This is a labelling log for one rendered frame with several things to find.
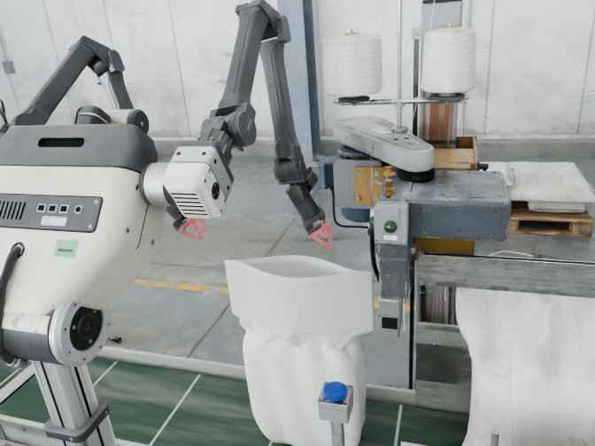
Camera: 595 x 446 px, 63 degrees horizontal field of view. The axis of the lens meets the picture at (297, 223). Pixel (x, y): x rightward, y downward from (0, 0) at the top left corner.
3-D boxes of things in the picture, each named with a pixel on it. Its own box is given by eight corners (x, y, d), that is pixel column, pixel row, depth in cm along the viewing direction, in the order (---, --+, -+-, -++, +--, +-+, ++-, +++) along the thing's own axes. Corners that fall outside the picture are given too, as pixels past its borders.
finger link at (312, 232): (338, 236, 146) (322, 211, 143) (342, 244, 139) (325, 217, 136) (319, 248, 146) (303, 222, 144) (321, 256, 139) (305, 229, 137)
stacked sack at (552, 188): (504, 204, 390) (506, 187, 385) (502, 186, 428) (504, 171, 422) (599, 208, 368) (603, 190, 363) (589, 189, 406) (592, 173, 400)
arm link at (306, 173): (271, 167, 138) (298, 163, 134) (286, 152, 147) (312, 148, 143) (283, 204, 143) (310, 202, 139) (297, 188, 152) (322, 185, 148)
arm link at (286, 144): (243, 23, 131) (279, 12, 126) (254, 26, 136) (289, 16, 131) (271, 181, 138) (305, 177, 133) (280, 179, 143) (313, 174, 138)
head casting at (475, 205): (378, 296, 126) (376, 188, 114) (390, 254, 147) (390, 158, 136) (504, 308, 117) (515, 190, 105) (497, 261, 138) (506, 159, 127)
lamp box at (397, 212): (374, 242, 115) (374, 207, 112) (377, 235, 119) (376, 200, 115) (406, 245, 113) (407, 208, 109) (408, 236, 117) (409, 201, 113)
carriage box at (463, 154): (390, 258, 153) (389, 161, 141) (400, 218, 183) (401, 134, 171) (473, 264, 146) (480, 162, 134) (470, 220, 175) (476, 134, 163)
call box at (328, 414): (318, 419, 127) (316, 402, 124) (325, 398, 134) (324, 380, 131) (348, 425, 124) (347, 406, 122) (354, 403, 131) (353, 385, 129)
